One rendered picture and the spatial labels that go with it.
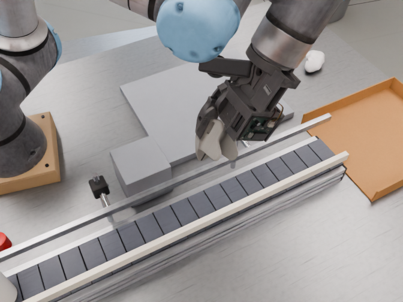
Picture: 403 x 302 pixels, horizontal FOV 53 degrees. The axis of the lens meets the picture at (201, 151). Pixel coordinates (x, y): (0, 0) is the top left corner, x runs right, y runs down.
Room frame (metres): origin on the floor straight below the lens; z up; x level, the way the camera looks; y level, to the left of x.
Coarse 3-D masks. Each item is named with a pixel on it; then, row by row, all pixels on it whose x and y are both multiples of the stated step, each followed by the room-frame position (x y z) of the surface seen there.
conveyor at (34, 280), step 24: (312, 144) 0.59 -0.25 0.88; (264, 168) 0.52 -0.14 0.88; (288, 168) 0.53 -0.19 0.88; (216, 192) 0.46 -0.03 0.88; (240, 192) 0.46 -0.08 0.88; (144, 216) 0.41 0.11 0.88; (168, 216) 0.41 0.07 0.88; (192, 216) 0.41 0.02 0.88; (96, 240) 0.35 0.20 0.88; (120, 240) 0.35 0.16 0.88; (144, 240) 0.36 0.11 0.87; (48, 264) 0.31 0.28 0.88; (72, 264) 0.31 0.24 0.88; (96, 264) 0.31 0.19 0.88; (24, 288) 0.26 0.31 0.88; (48, 288) 0.26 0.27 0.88
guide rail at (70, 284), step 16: (336, 160) 0.52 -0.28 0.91; (304, 176) 0.48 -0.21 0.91; (256, 192) 0.44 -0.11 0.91; (272, 192) 0.45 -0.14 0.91; (224, 208) 0.40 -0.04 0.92; (240, 208) 0.41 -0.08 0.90; (192, 224) 0.37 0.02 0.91; (208, 224) 0.38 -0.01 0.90; (160, 240) 0.34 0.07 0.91; (128, 256) 0.31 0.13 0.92; (96, 272) 0.28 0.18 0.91; (64, 288) 0.25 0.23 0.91
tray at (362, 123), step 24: (360, 96) 0.78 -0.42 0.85; (384, 96) 0.80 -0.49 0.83; (336, 120) 0.71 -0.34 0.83; (360, 120) 0.71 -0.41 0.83; (384, 120) 0.71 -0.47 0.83; (336, 144) 0.63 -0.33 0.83; (360, 144) 0.63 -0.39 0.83; (384, 144) 0.63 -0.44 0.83; (360, 168) 0.56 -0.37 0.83; (384, 168) 0.56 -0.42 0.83; (384, 192) 0.48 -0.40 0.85
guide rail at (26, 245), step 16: (304, 128) 0.57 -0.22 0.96; (256, 144) 0.52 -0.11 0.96; (272, 144) 0.53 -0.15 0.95; (224, 160) 0.48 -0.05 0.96; (192, 176) 0.45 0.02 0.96; (144, 192) 0.41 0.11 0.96; (160, 192) 0.42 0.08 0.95; (112, 208) 0.38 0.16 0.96; (80, 224) 0.34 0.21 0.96; (32, 240) 0.31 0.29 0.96; (48, 240) 0.32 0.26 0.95; (0, 256) 0.28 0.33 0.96
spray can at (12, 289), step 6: (0, 276) 0.25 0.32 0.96; (0, 282) 0.24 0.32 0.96; (6, 282) 0.25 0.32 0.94; (0, 288) 0.24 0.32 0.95; (6, 288) 0.24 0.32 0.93; (12, 288) 0.25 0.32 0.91; (0, 294) 0.23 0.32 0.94; (6, 294) 0.24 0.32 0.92; (12, 294) 0.24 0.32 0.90; (0, 300) 0.23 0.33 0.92; (6, 300) 0.23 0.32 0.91; (12, 300) 0.24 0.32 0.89
